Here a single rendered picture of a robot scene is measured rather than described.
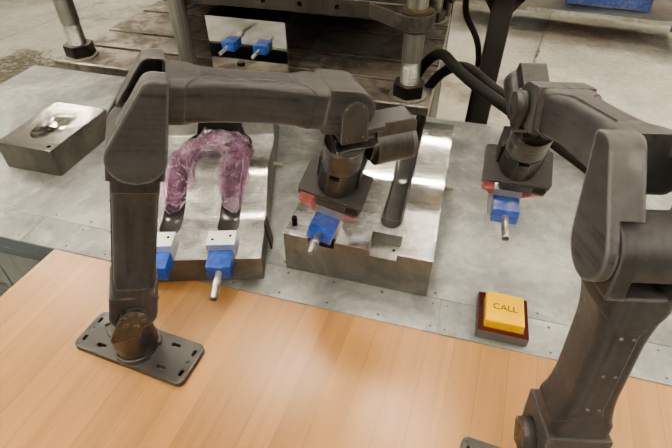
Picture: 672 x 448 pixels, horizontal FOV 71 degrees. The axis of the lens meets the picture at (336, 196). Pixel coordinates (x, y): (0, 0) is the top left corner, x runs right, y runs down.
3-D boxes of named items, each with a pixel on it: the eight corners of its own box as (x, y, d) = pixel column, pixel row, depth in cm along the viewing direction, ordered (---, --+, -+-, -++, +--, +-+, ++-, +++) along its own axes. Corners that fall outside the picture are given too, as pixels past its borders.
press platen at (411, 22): (437, 80, 133) (446, 16, 122) (50, 35, 159) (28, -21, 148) (457, -7, 195) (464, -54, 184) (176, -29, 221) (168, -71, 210)
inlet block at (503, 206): (518, 253, 76) (526, 228, 73) (485, 248, 77) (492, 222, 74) (515, 204, 86) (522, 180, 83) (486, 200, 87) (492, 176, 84)
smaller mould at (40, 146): (61, 176, 110) (50, 151, 105) (8, 166, 113) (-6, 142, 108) (114, 132, 125) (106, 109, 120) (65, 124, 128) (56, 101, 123)
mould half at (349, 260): (426, 297, 83) (436, 242, 74) (286, 267, 88) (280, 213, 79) (449, 145, 120) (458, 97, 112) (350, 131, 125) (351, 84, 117)
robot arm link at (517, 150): (502, 127, 72) (511, 100, 65) (541, 126, 71) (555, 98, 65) (506, 167, 69) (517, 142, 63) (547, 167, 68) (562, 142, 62)
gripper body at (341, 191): (312, 161, 75) (315, 132, 69) (372, 183, 75) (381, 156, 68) (296, 193, 72) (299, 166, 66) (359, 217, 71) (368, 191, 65)
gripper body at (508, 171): (484, 148, 78) (492, 123, 71) (550, 157, 76) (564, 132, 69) (480, 183, 75) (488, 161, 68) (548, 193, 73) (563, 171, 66)
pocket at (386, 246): (396, 270, 81) (398, 255, 78) (366, 264, 82) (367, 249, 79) (401, 251, 84) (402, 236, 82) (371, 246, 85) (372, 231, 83)
